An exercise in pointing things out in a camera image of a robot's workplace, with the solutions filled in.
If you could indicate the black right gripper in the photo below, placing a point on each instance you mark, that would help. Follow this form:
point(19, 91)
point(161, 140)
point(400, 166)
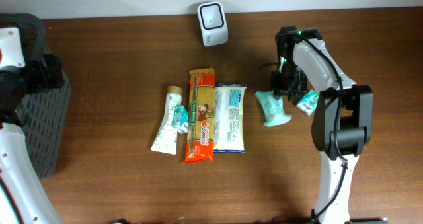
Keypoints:
point(292, 94)

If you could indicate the teal Kleenex tissue pack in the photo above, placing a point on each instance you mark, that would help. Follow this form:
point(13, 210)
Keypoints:
point(308, 102)

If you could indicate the mint green wipes pack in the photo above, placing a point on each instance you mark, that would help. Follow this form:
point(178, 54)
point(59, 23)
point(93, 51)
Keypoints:
point(273, 108)

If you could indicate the yellow noodle packet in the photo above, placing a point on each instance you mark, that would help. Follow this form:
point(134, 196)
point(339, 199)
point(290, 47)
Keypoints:
point(229, 118)

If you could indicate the orange spaghetti packet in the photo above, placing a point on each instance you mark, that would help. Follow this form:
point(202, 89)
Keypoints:
point(201, 116)

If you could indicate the small teal tissue pack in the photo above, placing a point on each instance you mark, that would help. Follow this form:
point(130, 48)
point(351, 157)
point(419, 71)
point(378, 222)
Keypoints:
point(181, 120)

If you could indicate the white cream tube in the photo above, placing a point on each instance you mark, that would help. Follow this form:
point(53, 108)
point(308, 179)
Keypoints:
point(166, 138)

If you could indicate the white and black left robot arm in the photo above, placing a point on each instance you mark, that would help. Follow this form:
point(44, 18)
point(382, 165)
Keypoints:
point(23, 199)

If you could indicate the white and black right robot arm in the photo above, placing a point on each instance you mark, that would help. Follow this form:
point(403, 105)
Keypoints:
point(342, 122)

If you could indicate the white barcode scanner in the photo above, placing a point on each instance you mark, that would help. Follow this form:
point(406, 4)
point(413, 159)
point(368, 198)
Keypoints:
point(213, 24)

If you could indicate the dark grey plastic basket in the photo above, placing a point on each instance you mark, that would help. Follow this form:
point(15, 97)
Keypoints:
point(35, 90)

